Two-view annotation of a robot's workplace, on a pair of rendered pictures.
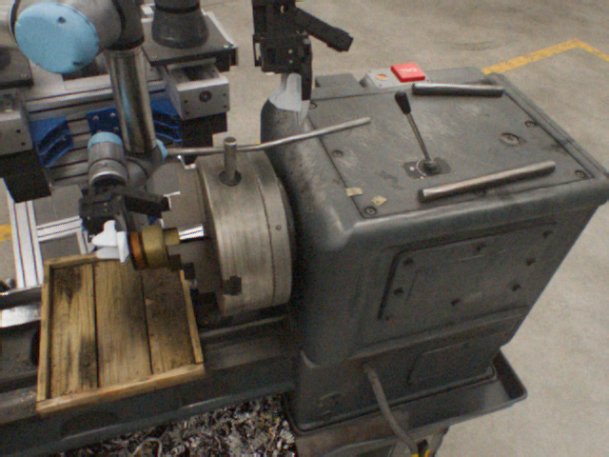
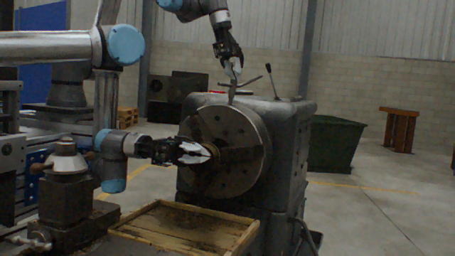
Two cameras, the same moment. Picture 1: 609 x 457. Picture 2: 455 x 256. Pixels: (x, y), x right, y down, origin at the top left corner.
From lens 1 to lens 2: 1.17 m
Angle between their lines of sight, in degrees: 56
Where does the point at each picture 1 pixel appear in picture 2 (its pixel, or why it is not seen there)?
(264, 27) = (221, 37)
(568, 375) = not seen: outside the picture
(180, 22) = (78, 90)
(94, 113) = (32, 154)
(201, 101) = not seen: hidden behind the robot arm
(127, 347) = (211, 235)
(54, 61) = (129, 55)
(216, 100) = not seen: hidden behind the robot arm
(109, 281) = (150, 225)
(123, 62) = (116, 80)
